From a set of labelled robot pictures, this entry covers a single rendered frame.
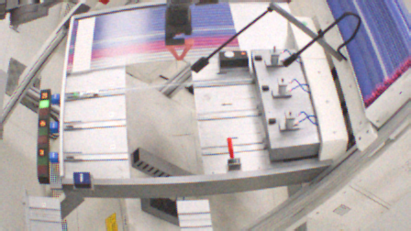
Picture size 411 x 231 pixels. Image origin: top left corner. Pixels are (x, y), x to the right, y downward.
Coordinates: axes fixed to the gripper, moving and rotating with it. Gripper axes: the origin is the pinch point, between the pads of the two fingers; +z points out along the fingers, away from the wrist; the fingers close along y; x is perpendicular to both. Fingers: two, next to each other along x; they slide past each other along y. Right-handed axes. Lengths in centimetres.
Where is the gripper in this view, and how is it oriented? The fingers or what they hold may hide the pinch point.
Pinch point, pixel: (179, 44)
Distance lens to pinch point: 195.8
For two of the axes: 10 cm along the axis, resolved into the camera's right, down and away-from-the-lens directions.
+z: 0.2, 6.6, 7.5
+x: -10.0, 0.7, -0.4
